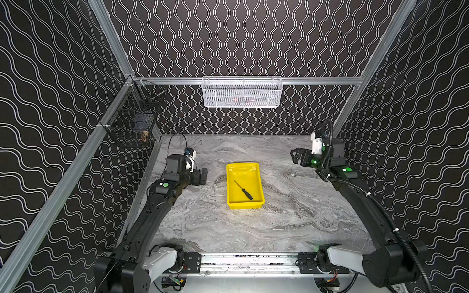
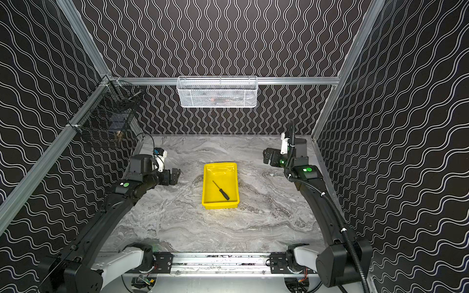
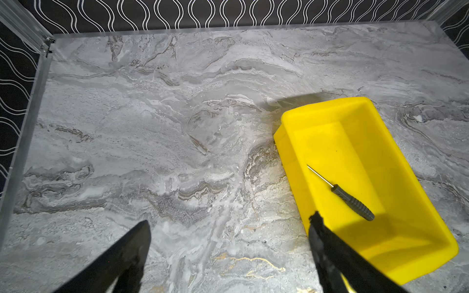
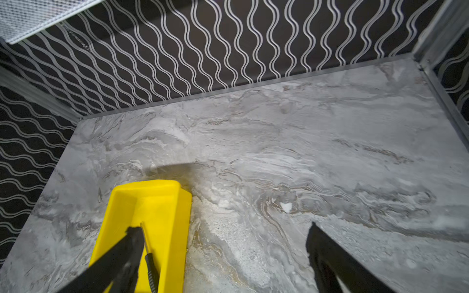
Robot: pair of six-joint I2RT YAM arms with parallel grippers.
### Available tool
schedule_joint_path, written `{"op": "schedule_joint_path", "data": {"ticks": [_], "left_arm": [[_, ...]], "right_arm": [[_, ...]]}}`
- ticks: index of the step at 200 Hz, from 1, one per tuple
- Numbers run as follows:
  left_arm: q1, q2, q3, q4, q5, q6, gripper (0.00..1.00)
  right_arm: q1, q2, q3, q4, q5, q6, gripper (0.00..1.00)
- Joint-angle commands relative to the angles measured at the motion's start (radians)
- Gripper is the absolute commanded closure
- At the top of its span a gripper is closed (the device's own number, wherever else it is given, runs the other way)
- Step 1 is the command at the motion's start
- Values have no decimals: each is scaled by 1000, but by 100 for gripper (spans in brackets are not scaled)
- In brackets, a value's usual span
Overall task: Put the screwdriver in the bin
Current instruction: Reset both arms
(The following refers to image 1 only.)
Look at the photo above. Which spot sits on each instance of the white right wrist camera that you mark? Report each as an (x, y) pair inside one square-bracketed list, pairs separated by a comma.
[(316, 144)]

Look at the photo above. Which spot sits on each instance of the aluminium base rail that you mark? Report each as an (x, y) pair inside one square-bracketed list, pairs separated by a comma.
[(256, 264)]

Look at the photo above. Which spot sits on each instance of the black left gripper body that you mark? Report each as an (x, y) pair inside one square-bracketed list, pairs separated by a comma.
[(199, 176)]

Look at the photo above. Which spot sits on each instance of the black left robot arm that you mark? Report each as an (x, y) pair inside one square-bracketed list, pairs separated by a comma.
[(130, 268)]

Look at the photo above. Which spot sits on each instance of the black wire wall basket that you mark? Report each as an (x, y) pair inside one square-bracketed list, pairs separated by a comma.
[(132, 127)]

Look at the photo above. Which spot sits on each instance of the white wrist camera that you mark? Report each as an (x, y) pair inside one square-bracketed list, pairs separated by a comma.
[(190, 154), (316, 144)]

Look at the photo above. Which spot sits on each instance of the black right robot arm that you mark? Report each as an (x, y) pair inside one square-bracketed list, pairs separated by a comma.
[(397, 258)]

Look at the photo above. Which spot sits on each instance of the black handled screwdriver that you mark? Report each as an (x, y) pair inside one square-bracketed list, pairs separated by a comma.
[(246, 193)]

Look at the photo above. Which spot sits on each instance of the yellow plastic bin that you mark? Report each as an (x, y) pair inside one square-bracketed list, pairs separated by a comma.
[(248, 175)]

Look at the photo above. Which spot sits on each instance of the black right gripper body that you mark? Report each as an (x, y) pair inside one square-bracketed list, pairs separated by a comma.
[(308, 160)]

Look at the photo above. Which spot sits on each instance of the white mesh wall basket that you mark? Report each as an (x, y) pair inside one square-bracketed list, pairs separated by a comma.
[(242, 91)]

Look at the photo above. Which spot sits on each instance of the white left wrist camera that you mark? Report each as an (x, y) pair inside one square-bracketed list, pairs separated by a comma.
[(190, 154)]

